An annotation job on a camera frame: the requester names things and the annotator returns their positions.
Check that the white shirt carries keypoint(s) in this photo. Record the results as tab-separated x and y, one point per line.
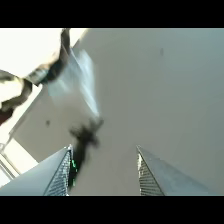
26	50

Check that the silver frame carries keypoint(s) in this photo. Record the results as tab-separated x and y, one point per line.
7	163

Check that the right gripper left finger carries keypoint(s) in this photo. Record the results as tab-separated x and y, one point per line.
43	176

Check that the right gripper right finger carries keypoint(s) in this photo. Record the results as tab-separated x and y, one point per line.
163	178

